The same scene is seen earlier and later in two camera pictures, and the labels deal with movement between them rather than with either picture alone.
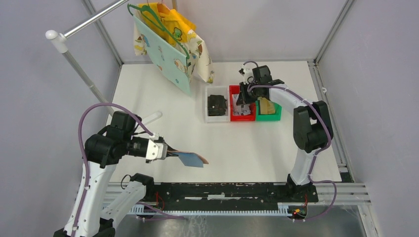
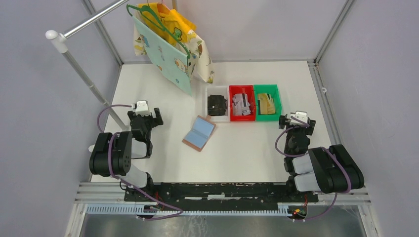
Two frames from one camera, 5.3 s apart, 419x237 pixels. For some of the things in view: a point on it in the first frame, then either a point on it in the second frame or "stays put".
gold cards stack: x=267 y=106 stays put
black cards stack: x=217 y=105 stays put
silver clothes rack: x=60 y=41 stays put
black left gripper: x=168 y=153 -> x=155 y=121
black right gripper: x=247 y=100 -> x=284 y=121
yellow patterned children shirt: x=171 y=24 stays put
